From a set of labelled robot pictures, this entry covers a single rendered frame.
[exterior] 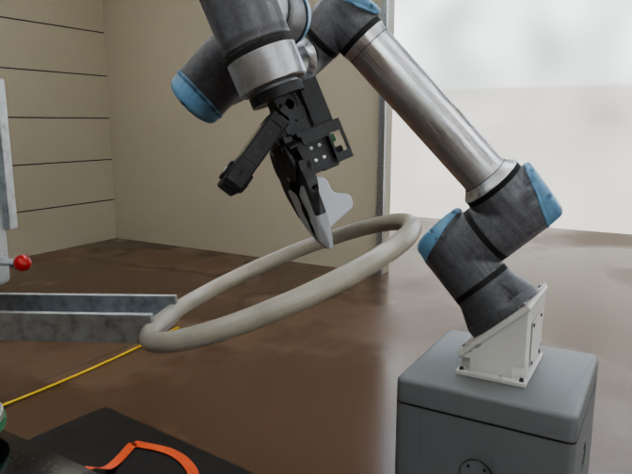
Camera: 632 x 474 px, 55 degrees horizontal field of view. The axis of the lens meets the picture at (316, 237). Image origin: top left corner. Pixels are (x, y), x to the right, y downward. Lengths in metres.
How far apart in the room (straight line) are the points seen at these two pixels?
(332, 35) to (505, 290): 0.70
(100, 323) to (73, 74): 6.72
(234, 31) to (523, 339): 0.97
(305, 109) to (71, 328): 0.55
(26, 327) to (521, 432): 1.00
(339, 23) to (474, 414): 0.91
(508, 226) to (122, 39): 6.73
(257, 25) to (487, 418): 0.99
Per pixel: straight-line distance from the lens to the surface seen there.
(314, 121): 0.78
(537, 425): 1.41
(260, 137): 0.74
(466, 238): 1.46
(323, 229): 0.76
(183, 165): 7.15
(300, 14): 0.89
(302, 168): 0.73
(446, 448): 1.50
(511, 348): 1.46
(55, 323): 1.10
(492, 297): 1.46
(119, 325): 1.05
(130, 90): 7.70
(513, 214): 1.44
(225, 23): 0.77
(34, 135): 7.34
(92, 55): 7.90
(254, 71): 0.75
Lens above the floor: 1.44
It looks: 11 degrees down
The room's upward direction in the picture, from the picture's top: straight up
